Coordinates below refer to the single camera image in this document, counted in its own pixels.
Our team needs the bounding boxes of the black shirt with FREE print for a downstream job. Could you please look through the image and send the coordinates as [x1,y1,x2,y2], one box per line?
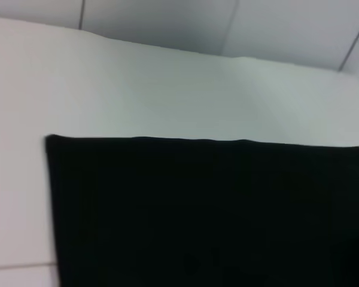
[44,134,359,287]

